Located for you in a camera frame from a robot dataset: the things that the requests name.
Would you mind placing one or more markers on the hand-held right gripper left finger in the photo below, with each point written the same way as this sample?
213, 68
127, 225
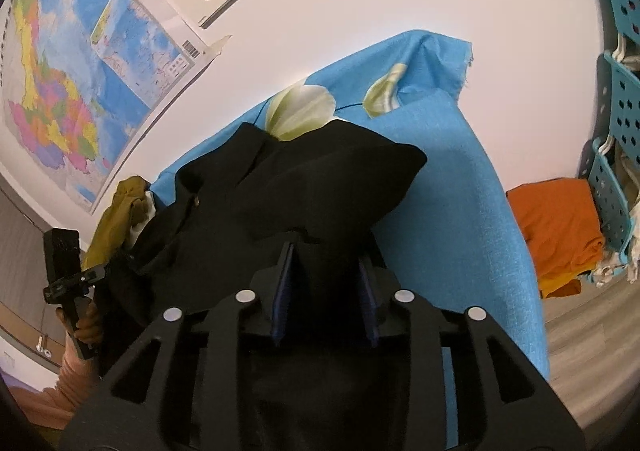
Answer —
283, 291

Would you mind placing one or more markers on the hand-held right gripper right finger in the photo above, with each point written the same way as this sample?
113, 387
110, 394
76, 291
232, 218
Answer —
367, 301

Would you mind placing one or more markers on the black garment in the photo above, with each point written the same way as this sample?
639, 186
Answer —
300, 181

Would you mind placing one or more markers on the person's left forearm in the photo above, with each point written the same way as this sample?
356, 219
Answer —
70, 381

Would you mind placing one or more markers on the person's left hand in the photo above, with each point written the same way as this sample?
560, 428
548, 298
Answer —
89, 326

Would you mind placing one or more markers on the mustard garment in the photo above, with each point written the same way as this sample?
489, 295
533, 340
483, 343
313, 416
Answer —
116, 221

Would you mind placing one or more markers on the blue floral bedsheet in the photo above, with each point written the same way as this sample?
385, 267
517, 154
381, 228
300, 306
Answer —
450, 181

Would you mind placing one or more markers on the orange garment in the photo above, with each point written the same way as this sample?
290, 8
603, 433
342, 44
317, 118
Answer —
555, 236

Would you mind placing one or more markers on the blue perforated plastic rack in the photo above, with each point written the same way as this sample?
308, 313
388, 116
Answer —
631, 236

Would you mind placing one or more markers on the large colourful wall map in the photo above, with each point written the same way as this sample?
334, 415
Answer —
55, 96

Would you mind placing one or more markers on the small wall map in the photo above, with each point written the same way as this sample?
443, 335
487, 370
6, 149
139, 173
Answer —
137, 43

